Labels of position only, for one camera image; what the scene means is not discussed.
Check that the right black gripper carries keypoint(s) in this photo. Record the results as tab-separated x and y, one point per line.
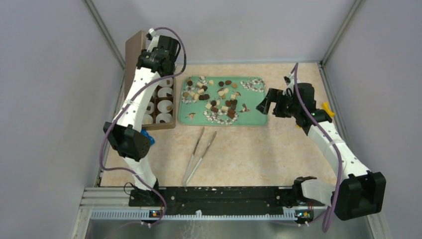
276	96

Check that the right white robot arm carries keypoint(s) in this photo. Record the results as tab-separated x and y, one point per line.
358	191

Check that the green floral tray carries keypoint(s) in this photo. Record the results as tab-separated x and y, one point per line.
206	100

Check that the brown rectangular chocolate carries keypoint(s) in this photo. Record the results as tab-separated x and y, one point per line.
231	114

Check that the blue small block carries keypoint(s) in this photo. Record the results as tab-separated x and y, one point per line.
146	134

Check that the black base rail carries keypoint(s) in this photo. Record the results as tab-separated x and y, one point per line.
220	201

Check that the brown box lid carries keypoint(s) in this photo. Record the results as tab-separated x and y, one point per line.
133	48

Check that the yellow block near wall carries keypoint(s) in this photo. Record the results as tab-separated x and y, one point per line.
327	109

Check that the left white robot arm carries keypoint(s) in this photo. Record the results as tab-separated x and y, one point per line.
124	131

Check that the brown chocolate box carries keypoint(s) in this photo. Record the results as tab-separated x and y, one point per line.
160	112

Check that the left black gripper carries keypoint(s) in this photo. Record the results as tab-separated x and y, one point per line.
148	51

